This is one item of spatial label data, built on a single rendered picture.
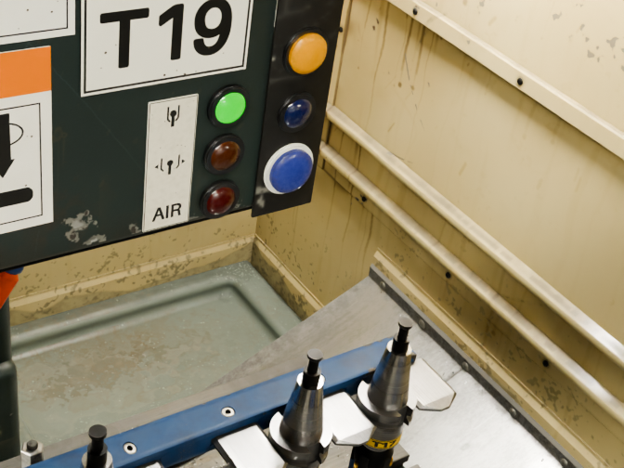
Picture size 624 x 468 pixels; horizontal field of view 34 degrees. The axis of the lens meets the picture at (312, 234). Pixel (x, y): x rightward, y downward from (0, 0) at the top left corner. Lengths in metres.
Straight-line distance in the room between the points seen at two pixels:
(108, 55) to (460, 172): 1.13
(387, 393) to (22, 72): 0.64
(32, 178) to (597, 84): 0.95
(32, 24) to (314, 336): 1.35
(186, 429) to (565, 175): 0.69
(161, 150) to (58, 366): 1.46
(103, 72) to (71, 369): 1.50
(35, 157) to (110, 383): 1.45
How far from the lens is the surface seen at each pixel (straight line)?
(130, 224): 0.60
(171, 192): 0.60
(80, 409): 1.94
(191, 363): 2.03
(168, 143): 0.58
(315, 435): 1.02
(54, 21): 0.51
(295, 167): 0.63
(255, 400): 1.06
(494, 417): 1.67
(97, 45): 0.53
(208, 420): 1.03
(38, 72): 0.52
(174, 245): 2.11
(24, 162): 0.54
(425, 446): 1.65
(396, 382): 1.06
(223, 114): 0.58
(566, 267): 1.49
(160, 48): 0.54
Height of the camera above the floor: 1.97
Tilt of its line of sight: 35 degrees down
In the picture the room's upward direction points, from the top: 10 degrees clockwise
